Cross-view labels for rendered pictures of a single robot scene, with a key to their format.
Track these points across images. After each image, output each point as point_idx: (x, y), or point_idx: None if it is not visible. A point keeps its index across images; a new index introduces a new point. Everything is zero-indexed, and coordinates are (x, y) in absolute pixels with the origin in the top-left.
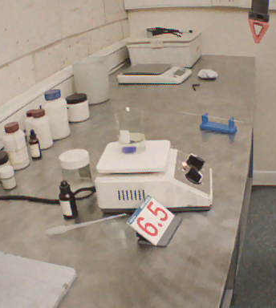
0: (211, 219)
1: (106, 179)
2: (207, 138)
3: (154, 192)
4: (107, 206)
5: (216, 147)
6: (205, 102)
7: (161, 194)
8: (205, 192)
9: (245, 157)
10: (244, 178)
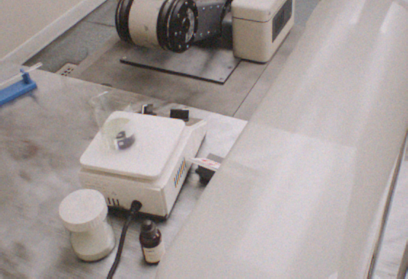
0: (223, 135)
1: (165, 178)
2: (30, 108)
3: (188, 151)
4: (171, 205)
5: (63, 105)
6: None
7: (191, 148)
8: (201, 119)
9: (110, 88)
10: (157, 99)
